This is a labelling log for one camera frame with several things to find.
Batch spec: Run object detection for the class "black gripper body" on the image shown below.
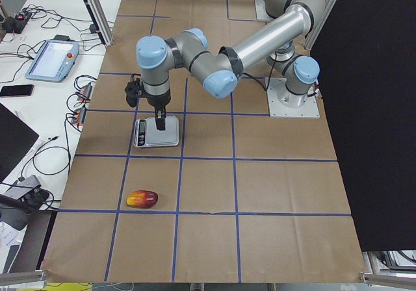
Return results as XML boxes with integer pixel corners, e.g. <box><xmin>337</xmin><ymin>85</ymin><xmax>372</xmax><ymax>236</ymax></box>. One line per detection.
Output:
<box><xmin>148</xmin><ymin>94</ymin><xmax>171</xmax><ymax>118</ymax></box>

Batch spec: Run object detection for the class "red yellow mango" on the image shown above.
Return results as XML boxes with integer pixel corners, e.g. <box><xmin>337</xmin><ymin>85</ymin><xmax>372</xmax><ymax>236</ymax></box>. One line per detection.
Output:
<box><xmin>126</xmin><ymin>190</ymin><xmax>159</xmax><ymax>209</ymax></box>

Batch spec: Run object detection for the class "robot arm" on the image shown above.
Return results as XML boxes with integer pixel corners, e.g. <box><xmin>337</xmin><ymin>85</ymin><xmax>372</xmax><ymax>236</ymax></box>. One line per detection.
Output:
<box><xmin>125</xmin><ymin>0</ymin><xmax>325</xmax><ymax>131</ymax></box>

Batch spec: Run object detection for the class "silver digital kitchen scale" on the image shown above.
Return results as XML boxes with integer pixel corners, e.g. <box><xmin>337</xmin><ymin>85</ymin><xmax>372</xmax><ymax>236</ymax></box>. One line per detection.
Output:
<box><xmin>133</xmin><ymin>116</ymin><xmax>179</xmax><ymax>148</ymax></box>

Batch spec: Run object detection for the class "near teach pendant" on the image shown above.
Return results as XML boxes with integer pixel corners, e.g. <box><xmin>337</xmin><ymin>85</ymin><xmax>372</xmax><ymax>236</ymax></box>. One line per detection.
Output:
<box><xmin>25</xmin><ymin>40</ymin><xmax>79</xmax><ymax>82</ymax></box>

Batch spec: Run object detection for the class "brown paper table cover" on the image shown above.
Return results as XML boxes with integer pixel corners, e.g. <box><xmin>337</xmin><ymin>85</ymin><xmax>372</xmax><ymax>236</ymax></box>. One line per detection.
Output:
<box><xmin>42</xmin><ymin>0</ymin><xmax>365</xmax><ymax>283</ymax></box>

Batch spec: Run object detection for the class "black smartphone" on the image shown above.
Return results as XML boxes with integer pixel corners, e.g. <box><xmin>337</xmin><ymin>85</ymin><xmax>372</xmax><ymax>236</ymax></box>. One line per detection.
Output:
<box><xmin>0</xmin><ymin>84</ymin><xmax>34</xmax><ymax>97</ymax></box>

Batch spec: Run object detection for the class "black laptop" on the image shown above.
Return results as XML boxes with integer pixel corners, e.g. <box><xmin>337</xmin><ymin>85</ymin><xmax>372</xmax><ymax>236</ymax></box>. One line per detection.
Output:
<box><xmin>0</xmin><ymin>105</ymin><xmax>39</xmax><ymax>181</ymax></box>

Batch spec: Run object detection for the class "grey usb hub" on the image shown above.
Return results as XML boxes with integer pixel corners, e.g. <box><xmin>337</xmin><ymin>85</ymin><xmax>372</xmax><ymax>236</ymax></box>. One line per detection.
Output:
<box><xmin>4</xmin><ymin>175</ymin><xmax>41</xmax><ymax>199</ymax></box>

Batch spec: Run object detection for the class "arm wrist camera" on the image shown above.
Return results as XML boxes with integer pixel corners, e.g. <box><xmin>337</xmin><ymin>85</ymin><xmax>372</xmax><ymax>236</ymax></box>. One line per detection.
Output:
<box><xmin>125</xmin><ymin>79</ymin><xmax>140</xmax><ymax>108</ymax></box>

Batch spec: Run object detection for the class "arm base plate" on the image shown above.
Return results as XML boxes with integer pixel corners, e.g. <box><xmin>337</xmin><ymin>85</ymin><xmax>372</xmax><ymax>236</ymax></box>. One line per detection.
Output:
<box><xmin>266</xmin><ymin>77</ymin><xmax>320</xmax><ymax>119</ymax></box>
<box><xmin>254</xmin><ymin>0</ymin><xmax>272</xmax><ymax>22</ymax></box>

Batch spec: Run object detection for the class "aluminium frame post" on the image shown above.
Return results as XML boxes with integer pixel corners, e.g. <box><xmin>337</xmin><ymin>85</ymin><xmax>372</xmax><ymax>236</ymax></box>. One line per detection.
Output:
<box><xmin>83</xmin><ymin>0</ymin><xmax>114</xmax><ymax>47</ymax></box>

